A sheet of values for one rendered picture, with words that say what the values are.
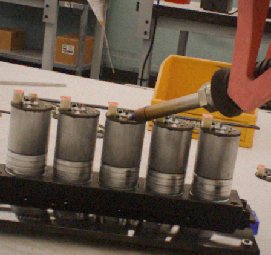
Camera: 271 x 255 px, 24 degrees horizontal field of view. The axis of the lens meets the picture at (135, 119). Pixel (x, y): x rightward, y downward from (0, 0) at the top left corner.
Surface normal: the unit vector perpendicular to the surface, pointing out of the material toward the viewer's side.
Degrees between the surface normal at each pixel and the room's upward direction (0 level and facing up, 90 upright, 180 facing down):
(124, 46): 90
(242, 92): 99
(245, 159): 0
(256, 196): 0
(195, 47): 90
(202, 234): 0
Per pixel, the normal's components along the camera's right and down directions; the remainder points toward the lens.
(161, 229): 0.13, -0.96
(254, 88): -0.78, 0.20
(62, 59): -0.28, 0.15
